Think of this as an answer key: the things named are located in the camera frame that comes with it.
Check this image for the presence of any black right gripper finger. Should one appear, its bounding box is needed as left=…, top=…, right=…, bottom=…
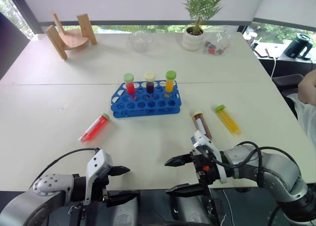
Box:
left=164, top=154, right=194, bottom=168
left=165, top=183, right=202, bottom=197

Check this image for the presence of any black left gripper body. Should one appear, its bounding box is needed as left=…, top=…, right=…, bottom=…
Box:
left=90, top=167, right=112, bottom=209

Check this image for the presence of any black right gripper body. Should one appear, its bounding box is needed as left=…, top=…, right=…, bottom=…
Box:
left=190, top=150, right=220, bottom=187

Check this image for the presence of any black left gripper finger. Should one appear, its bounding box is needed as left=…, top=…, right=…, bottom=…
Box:
left=106, top=189, right=141, bottom=208
left=109, top=165, right=131, bottom=178

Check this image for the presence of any brown tube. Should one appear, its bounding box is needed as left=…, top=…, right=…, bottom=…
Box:
left=193, top=111, right=213, bottom=140

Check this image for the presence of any yellow tube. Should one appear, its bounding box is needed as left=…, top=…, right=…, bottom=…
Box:
left=214, top=104, right=242, bottom=135

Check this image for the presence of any blue plastic test tube rack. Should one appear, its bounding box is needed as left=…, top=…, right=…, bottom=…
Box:
left=110, top=80, right=182, bottom=119

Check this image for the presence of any orange liquid tube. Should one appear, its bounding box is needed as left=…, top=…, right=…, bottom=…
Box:
left=164, top=70, right=178, bottom=98

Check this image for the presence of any dark purple tube cream cap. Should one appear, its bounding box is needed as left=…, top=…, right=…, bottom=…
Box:
left=144, top=72, right=156, bottom=100

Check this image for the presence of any white person shirt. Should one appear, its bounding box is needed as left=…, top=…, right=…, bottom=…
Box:
left=286, top=94, right=316, bottom=148

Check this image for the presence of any clear plastic bag with parts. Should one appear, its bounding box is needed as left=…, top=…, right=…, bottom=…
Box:
left=202, top=31, right=234, bottom=56

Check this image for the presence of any potted palm in white pot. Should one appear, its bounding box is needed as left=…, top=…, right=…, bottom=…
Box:
left=182, top=0, right=237, bottom=51

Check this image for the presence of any dark grey chair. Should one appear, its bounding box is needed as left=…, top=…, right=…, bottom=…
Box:
left=271, top=74, right=305, bottom=96

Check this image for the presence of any clear glass bowl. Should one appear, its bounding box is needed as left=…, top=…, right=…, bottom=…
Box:
left=127, top=30, right=154, bottom=53

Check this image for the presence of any wooden stand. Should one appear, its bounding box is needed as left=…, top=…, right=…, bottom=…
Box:
left=45, top=10, right=98, bottom=61

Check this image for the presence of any white paper cup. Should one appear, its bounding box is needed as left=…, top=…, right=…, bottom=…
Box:
left=243, top=31, right=259, bottom=48

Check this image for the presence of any dark green electric kettle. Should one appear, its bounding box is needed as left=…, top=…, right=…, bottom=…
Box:
left=283, top=33, right=313, bottom=60

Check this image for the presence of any dark partition panel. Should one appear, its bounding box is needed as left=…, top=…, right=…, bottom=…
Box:
left=0, top=11, right=30, bottom=81

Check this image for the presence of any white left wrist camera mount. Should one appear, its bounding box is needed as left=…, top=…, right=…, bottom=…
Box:
left=83, top=148, right=114, bottom=206

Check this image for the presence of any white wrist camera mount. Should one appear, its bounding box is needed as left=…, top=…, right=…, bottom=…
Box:
left=190, top=129, right=228, bottom=185
left=83, top=148, right=114, bottom=206

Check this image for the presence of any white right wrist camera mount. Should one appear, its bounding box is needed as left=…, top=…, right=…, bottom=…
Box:
left=190, top=129, right=228, bottom=185

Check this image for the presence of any thin white cable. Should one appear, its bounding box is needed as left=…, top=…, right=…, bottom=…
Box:
left=221, top=188, right=234, bottom=226

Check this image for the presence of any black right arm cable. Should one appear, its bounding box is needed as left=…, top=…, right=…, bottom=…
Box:
left=203, top=141, right=301, bottom=188

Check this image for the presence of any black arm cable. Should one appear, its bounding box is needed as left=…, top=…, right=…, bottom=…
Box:
left=203, top=141, right=301, bottom=188
left=31, top=147, right=101, bottom=189

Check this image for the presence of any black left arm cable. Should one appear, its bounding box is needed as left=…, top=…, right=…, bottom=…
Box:
left=31, top=147, right=101, bottom=189

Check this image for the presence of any white charging cable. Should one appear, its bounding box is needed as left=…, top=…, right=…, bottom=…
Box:
left=270, top=55, right=279, bottom=80

